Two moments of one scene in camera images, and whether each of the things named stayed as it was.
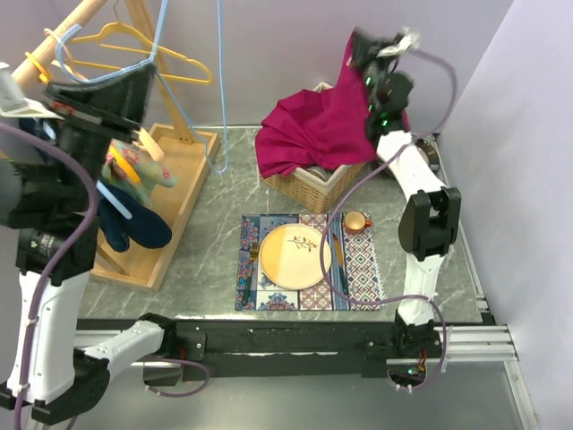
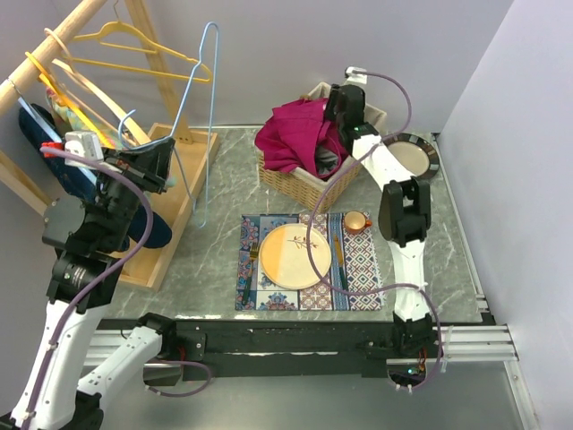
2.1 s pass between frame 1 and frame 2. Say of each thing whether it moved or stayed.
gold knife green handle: stayed
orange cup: stayed
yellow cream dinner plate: stayed
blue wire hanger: moved
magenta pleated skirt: moved
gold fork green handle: stayed
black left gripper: moved
